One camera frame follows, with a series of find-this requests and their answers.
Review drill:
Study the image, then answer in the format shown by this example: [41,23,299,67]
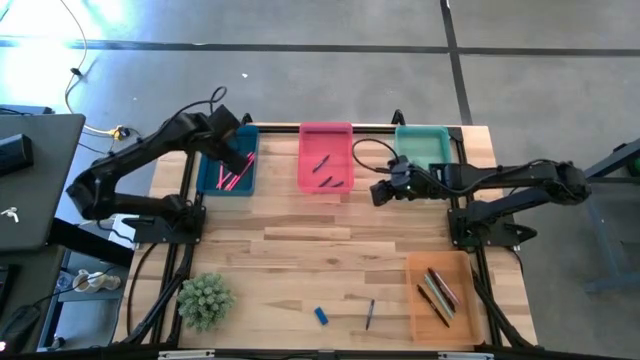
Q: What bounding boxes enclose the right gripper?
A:
[370,155,431,207]

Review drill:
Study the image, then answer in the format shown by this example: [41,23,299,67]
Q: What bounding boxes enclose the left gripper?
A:
[202,104,250,175]

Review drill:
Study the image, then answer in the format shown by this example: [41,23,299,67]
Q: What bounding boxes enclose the black pen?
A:
[427,268,457,314]
[416,284,450,329]

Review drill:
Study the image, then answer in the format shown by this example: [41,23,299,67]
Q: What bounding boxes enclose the pink pen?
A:
[433,269,462,306]

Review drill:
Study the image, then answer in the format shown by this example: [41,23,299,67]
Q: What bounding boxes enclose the teal pen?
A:
[423,273,455,320]

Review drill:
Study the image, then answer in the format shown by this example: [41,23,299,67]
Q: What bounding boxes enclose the dark blue plastic bin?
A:
[196,124,260,197]

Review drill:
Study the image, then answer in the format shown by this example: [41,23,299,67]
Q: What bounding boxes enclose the teal translucent plastic bin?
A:
[393,124,454,199]

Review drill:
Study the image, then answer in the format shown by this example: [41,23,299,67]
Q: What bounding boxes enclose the pink translucent plastic bin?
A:
[298,122,356,195]

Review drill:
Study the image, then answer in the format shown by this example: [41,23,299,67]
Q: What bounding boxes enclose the white flat box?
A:
[110,213,139,250]

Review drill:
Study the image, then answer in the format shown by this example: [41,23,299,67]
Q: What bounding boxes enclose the green potted plant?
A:
[176,271,236,335]

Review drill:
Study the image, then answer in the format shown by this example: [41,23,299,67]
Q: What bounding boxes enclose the orange translucent plastic bin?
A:
[404,249,485,347]

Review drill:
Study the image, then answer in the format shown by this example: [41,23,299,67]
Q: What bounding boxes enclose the dark grey side desk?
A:
[0,113,86,251]

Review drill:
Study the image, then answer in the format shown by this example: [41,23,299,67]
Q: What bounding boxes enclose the black box device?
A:
[0,133,35,177]

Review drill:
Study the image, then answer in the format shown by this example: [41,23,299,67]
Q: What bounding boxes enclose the blue-grey metal stand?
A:
[552,138,640,296]

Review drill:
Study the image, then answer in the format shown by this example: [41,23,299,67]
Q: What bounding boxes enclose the black rounded device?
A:
[0,303,42,354]

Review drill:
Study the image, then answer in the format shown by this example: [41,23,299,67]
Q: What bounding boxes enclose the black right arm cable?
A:
[351,137,402,175]

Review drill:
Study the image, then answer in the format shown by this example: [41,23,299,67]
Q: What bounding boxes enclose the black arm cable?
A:
[173,85,229,119]
[351,137,402,175]

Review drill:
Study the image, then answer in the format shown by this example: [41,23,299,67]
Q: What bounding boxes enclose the black metal table frame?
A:
[119,110,536,351]

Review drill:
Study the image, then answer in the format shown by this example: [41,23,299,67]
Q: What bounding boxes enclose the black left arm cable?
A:
[173,85,229,119]

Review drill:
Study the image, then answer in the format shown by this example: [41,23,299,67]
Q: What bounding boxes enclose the pale yellow cable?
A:
[59,0,119,136]

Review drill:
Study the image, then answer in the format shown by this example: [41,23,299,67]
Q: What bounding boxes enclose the silver metal bracket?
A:
[438,351,495,360]
[158,349,216,360]

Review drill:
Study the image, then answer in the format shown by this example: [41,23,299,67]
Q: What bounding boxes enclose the white cable bundle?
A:
[72,268,122,294]

